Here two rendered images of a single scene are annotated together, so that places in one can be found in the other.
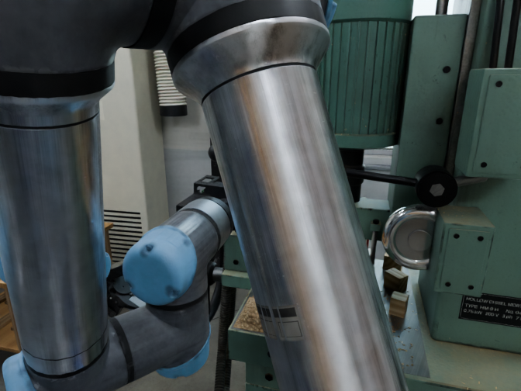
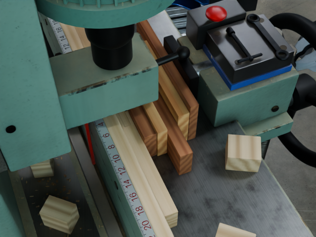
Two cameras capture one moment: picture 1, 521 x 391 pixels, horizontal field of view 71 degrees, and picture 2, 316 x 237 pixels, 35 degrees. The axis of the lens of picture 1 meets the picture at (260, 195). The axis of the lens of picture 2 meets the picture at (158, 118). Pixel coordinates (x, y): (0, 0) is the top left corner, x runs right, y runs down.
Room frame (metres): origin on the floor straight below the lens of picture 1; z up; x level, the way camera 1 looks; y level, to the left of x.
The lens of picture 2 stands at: (1.13, -0.42, 1.49)
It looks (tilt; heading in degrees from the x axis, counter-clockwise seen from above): 53 degrees down; 141
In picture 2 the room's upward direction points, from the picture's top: straight up
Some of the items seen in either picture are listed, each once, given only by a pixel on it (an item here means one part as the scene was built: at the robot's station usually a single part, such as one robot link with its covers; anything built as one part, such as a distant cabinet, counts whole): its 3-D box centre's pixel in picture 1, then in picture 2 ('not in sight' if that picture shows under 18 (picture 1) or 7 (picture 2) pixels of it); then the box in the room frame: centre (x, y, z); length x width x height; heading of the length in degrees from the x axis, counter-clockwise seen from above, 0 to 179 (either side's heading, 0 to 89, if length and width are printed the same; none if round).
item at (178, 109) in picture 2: not in sight; (161, 90); (0.76, -0.12, 0.93); 0.15 x 0.02 x 0.07; 164
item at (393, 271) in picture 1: (395, 280); (59, 214); (0.78, -0.33, 0.82); 0.04 x 0.03 x 0.04; 31
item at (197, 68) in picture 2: not in sight; (198, 71); (0.78, -0.06, 0.95); 0.09 x 0.07 x 0.09; 164
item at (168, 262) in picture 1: (174, 256); not in sight; (0.39, 0.10, 1.09); 0.11 x 0.08 x 0.09; 164
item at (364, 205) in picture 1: (355, 220); (100, 83); (0.74, -0.21, 0.99); 0.14 x 0.07 x 0.09; 74
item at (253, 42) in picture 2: not in sight; (238, 38); (0.79, 0.00, 0.99); 0.13 x 0.11 x 0.06; 164
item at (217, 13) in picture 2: not in sight; (216, 13); (0.76, -0.01, 1.02); 0.03 x 0.03 x 0.01
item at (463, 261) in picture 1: (457, 249); not in sight; (0.55, -0.32, 1.02); 0.09 x 0.07 x 0.12; 164
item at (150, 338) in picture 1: (167, 330); not in sight; (0.39, 0.12, 0.99); 0.11 x 0.08 x 0.11; 129
